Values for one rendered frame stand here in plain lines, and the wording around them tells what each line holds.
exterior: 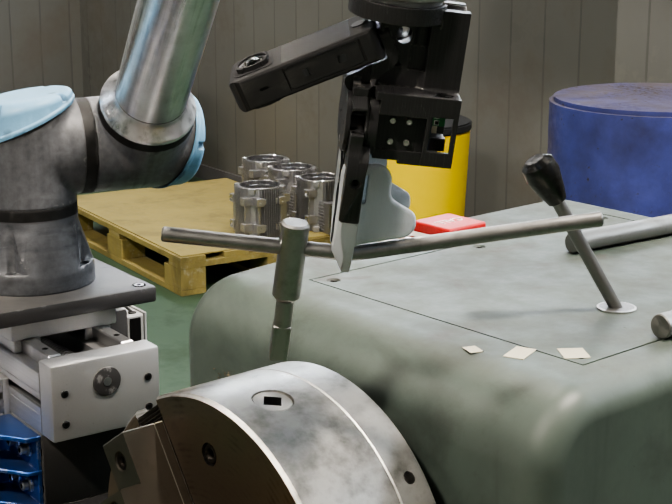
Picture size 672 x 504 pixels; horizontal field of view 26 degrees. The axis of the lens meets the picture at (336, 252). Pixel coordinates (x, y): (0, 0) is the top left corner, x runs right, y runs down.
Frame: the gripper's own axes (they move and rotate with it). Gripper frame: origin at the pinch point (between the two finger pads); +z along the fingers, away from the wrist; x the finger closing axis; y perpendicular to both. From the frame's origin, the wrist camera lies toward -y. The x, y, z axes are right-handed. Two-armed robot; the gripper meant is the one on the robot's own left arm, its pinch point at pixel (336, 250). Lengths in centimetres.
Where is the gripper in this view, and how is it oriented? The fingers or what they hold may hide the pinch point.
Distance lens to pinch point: 111.4
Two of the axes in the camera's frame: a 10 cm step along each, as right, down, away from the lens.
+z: -1.2, 9.2, 3.8
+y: 9.9, 0.9, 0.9
